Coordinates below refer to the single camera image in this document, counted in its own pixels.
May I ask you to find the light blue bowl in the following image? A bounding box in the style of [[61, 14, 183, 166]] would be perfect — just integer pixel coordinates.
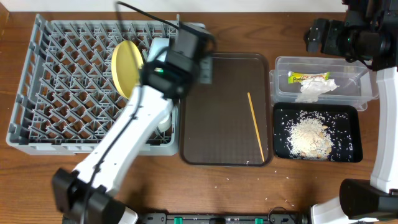
[[147, 37, 170, 62]]

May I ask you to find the white paper cup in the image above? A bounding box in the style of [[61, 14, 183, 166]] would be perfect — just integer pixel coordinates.
[[157, 114, 172, 133]]

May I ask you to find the yellow round plate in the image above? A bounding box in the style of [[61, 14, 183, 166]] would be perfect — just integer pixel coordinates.
[[111, 40, 144, 99]]

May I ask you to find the yellow green snack wrapper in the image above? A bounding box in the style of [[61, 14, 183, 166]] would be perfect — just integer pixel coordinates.
[[287, 71, 330, 84]]

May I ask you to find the white napkin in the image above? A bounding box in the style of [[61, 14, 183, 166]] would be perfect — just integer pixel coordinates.
[[295, 77, 338, 103]]

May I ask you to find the wooden chopstick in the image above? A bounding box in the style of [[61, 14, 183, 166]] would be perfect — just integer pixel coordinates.
[[247, 92, 265, 162]]

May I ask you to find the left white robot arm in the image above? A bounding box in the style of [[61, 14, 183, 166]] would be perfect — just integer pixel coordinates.
[[52, 48, 212, 223]]

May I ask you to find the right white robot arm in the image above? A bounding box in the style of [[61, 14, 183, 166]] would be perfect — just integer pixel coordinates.
[[304, 0, 397, 223]]

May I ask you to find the clear plastic waste bin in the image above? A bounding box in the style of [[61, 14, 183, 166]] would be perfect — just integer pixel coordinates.
[[269, 56, 379, 111]]

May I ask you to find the brown serving tray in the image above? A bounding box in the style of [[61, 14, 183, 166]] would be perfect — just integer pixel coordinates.
[[180, 53, 273, 167]]

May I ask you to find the black plastic tray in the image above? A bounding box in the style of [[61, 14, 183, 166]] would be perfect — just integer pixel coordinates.
[[273, 103, 363, 162]]

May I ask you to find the spilled rice pile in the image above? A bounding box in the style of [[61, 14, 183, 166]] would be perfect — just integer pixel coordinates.
[[281, 109, 354, 161]]

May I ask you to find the grey plastic dish rack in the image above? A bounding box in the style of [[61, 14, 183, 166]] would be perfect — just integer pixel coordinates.
[[6, 16, 178, 156]]

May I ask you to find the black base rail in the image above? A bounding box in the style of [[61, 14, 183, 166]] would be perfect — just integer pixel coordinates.
[[137, 211, 311, 224]]

